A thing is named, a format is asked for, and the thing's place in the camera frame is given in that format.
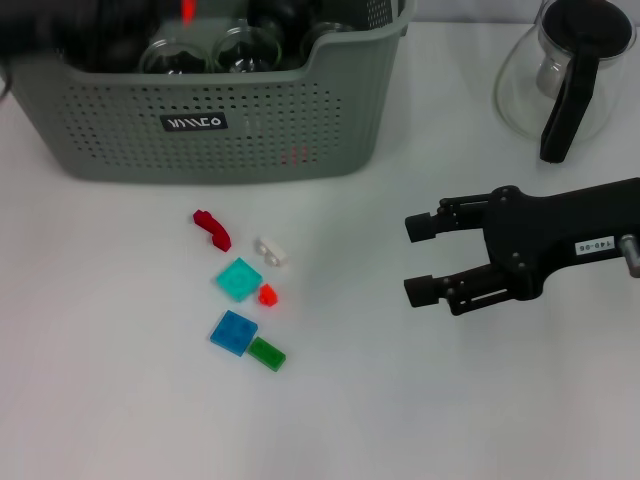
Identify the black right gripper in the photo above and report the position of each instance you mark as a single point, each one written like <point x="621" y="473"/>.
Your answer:
<point x="550" y="230"/>

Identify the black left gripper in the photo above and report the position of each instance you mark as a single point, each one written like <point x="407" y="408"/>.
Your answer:
<point x="65" y="22"/>

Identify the small red toy block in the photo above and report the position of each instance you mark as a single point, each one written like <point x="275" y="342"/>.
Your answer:
<point x="189" y="10"/>
<point x="268" y="296"/>

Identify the green toy brick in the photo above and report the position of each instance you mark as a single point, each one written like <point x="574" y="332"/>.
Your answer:
<point x="267" y="354"/>

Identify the blue square toy brick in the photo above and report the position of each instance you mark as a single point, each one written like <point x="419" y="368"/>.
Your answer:
<point x="232" y="332"/>

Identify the grey-green perforated storage bin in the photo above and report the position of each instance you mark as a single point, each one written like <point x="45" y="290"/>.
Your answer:
<point x="280" y="125"/>

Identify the dark red curved block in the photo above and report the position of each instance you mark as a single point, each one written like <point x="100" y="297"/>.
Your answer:
<point x="215" y="232"/>

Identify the white toy brick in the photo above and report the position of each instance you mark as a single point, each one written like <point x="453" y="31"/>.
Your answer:
<point x="272" y="252"/>

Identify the teal square toy brick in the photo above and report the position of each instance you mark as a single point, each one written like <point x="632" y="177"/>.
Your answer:
<point x="239" y="280"/>

